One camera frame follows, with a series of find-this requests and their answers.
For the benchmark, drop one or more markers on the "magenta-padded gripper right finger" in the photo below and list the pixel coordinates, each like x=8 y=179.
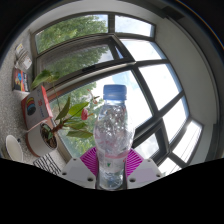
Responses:
x=146 y=172

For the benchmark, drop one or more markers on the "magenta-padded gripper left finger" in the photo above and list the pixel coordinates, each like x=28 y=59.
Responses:
x=77 y=171

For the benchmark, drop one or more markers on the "clear water bottle blue cap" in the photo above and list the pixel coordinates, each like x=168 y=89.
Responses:
x=113 y=140

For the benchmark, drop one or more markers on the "black grid trivet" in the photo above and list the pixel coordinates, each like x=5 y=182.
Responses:
x=48 y=164

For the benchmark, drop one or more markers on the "potted plant in white pot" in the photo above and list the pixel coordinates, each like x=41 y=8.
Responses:
x=36 y=143

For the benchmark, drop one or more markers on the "red and white carton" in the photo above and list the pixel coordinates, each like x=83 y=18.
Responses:
x=36 y=106

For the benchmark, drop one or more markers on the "white packets stack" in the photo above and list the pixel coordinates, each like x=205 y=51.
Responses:
x=23 y=56

